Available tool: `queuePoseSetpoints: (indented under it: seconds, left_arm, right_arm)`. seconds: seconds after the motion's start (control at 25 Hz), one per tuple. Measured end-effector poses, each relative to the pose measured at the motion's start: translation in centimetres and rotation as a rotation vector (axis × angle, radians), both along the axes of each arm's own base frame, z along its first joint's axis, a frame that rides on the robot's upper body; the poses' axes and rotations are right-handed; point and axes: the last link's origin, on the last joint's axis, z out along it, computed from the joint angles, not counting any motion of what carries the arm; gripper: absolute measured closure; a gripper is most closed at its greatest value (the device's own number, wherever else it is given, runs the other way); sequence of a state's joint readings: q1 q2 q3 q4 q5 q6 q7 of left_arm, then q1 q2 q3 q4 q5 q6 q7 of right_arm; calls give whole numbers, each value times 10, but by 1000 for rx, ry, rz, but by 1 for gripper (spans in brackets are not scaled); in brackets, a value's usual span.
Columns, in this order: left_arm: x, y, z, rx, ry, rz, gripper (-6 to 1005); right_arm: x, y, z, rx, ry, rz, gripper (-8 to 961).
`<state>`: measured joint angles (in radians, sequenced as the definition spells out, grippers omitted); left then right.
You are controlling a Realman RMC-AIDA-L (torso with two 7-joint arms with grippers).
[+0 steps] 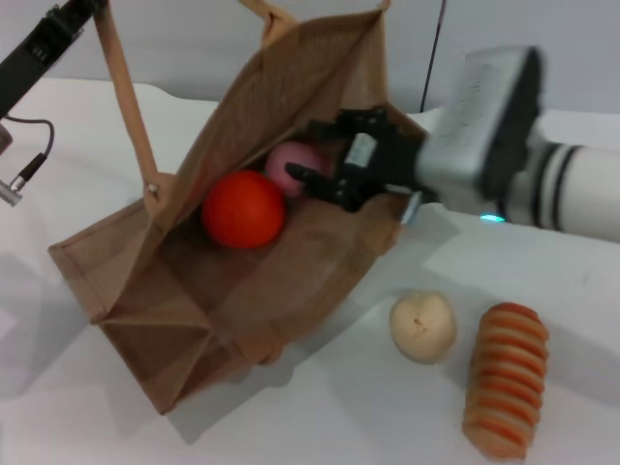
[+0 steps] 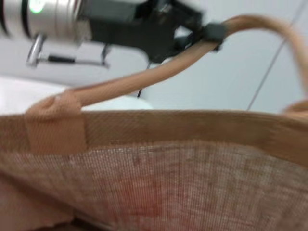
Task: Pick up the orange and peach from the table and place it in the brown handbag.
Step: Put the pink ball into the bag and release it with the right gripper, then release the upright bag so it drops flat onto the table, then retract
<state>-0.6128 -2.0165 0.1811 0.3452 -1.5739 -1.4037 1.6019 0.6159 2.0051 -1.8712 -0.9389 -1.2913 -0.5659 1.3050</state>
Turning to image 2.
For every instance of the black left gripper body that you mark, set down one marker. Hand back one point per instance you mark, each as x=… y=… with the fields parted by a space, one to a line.
x=134 y=26

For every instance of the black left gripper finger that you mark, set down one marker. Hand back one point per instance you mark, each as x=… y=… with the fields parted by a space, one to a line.
x=214 y=31
x=186 y=42

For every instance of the brown jute handbag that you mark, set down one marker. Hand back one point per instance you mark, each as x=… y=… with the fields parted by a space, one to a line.
x=154 y=173

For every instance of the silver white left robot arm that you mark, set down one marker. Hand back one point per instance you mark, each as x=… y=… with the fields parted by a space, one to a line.
x=55 y=19

